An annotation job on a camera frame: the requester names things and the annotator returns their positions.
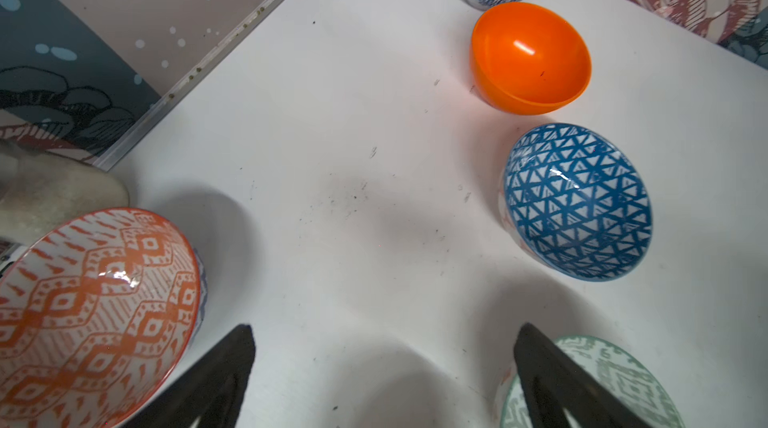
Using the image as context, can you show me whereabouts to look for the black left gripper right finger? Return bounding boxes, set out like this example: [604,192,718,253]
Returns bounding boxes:
[514,323,647,428]

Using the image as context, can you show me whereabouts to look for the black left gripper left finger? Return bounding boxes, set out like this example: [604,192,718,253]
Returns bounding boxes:
[124,324,256,428]

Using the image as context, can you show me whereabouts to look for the red patterned bowl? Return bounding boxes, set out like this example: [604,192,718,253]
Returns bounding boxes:
[1,208,207,427]

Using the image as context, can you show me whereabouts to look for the blue triangle pattern bowl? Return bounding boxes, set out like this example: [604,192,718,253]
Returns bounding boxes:
[498,123,653,282]

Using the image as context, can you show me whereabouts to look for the grey stone pestle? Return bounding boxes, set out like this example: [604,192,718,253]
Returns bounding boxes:
[1,140,130,245]

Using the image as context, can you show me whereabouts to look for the orange plastic bowl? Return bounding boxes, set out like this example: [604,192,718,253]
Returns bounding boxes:
[469,2,592,116]

